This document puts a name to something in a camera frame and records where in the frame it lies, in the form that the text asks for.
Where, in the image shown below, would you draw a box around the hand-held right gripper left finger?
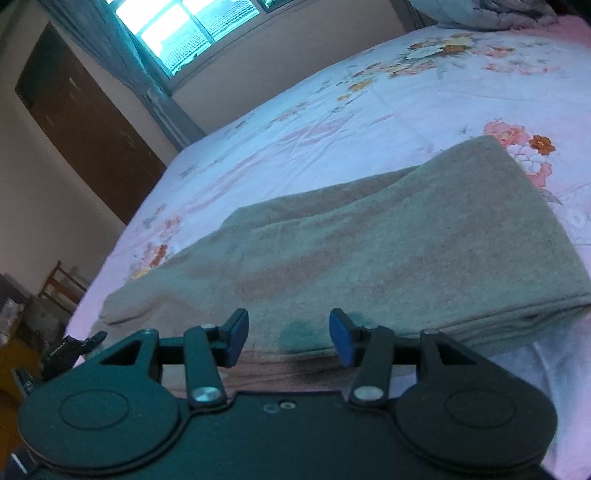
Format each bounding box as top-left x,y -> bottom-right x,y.
92,308 -> 250,411

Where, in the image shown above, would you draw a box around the wooden chair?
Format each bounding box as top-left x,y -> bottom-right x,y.
38,260 -> 89,315

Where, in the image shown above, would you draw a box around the brown wooden door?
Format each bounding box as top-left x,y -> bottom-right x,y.
15,22 -> 168,226

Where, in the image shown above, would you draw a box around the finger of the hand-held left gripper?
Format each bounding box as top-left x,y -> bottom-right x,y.
44,330 -> 108,370

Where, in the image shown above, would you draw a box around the rolled lilac quilt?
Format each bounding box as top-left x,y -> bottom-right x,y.
409,0 -> 560,32

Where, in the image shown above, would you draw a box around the grey pants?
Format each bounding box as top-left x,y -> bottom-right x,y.
99,135 -> 591,365

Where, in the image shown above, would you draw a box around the grey curtain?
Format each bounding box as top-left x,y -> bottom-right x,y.
39,0 -> 207,152

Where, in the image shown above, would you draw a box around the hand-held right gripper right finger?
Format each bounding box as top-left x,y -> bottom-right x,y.
329,307 -> 490,411

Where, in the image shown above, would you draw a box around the bed with floral pink sheet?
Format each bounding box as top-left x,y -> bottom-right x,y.
65,14 -> 591,480

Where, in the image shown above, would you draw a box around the cluttered side cabinet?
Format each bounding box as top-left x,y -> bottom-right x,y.
0,272 -> 65,365

